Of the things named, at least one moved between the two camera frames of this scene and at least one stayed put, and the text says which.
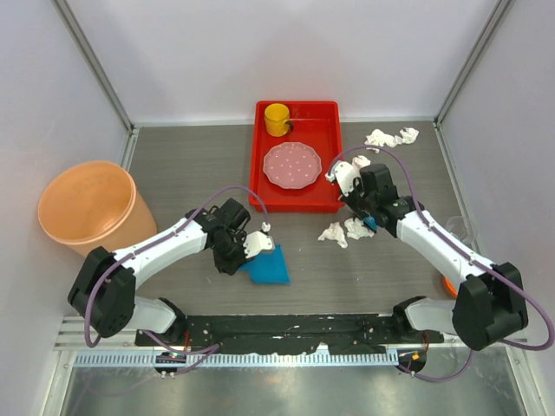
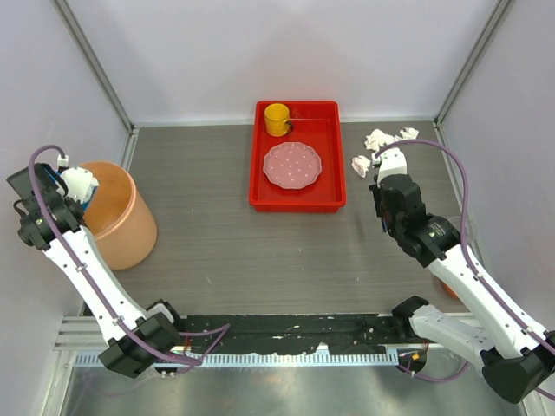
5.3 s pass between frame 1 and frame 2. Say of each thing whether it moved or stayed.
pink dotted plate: stayed
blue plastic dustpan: moved
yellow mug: stayed
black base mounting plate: stayed
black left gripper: moved
